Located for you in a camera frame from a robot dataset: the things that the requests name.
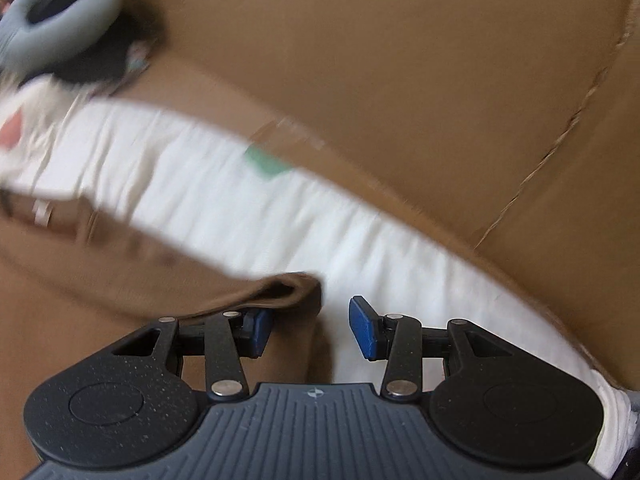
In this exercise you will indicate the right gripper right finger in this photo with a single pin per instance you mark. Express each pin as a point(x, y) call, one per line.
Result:
point(395, 339)

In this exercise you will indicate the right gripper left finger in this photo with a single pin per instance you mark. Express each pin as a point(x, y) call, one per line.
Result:
point(229, 337)

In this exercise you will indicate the cream bear print blanket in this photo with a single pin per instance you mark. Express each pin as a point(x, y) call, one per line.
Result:
point(212, 196)

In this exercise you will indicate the brown cardboard sheet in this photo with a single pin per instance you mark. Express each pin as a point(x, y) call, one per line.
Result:
point(507, 131)

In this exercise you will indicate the brown t-shirt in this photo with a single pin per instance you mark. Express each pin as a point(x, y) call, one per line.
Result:
point(74, 279)

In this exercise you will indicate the grey neck pillow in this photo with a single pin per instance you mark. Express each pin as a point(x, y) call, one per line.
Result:
point(36, 34)

